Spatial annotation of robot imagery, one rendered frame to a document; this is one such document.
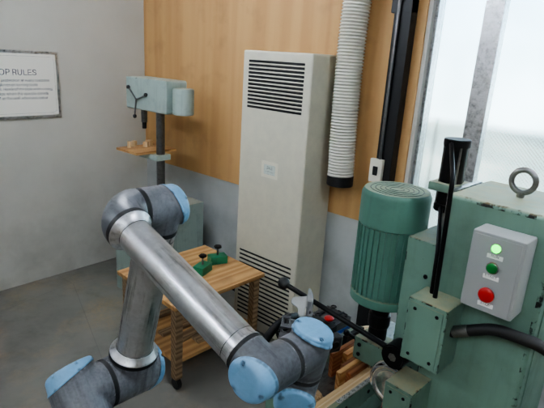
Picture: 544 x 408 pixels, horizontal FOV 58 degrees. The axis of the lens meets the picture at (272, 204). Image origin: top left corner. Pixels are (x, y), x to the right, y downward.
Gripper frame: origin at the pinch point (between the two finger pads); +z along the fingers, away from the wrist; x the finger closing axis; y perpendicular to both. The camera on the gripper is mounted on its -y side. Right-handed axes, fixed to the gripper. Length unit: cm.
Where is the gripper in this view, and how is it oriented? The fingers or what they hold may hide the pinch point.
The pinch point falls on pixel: (308, 312)
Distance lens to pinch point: 140.5
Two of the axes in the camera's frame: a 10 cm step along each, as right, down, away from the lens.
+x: -1.4, 9.2, 3.7
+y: -9.9, -1.7, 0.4
